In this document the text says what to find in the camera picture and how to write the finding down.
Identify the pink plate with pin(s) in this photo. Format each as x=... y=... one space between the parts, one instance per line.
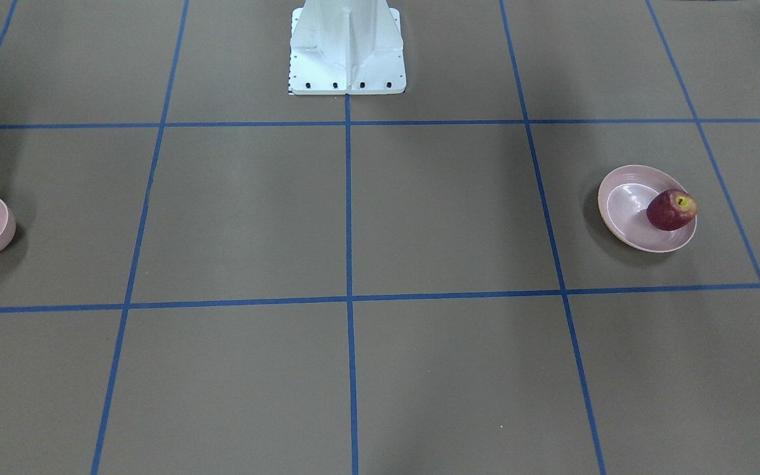
x=623 y=196

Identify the red yellow apple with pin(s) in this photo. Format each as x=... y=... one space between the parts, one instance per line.
x=671 y=210

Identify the brown paper table mat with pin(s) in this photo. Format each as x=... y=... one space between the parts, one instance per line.
x=213 y=276

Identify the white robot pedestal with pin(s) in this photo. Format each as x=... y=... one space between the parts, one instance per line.
x=346 y=47

